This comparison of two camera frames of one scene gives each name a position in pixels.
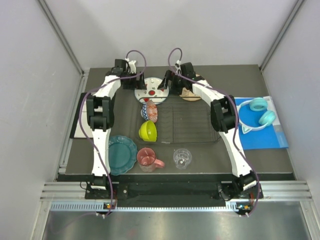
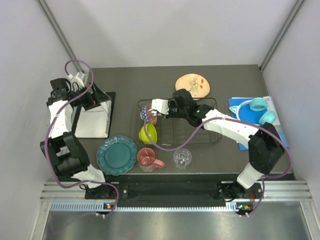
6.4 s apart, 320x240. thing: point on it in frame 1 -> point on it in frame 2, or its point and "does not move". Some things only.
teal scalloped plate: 122,154 does not move
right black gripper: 168,77 -> 171,103
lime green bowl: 148,131 does not move
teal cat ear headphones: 258,104 does not move
